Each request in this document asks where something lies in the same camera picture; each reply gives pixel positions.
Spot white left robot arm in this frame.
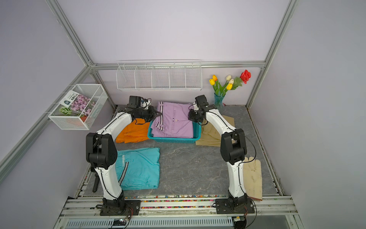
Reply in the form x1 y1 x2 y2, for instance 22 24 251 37
86 96 158 200

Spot white wire wall shelf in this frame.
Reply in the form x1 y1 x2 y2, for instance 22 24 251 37
116 59 203 91

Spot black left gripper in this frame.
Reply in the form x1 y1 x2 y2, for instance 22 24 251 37
137 105 162 122

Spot artificial tulips and rose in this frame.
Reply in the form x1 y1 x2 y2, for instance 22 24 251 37
209 70 252 97

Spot teal pants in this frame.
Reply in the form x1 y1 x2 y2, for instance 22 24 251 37
115 148 160 190

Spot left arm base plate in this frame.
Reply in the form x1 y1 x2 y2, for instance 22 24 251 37
100 198 141 216

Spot orange pants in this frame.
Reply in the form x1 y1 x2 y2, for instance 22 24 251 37
115 118 150 143

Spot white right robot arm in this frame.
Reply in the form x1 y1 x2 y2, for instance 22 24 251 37
188 95 247 199

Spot white wire side basket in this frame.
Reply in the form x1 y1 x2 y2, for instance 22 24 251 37
49 84 108 130

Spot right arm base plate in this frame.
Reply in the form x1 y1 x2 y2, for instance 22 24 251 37
212 196 255 215

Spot purple potted flowers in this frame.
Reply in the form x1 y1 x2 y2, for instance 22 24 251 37
70 94 96 122

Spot khaki pants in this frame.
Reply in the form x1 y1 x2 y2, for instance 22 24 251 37
195 120 221 147

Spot teal plastic basket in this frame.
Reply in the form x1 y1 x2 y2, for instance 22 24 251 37
147 122 202 144

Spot black slotted spatula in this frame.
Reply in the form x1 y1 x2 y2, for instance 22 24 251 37
91 168 100 193

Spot purple pants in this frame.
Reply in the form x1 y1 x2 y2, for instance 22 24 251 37
151 101 193 138

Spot glass flower vase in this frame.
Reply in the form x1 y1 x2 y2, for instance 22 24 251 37
214 94 225 112

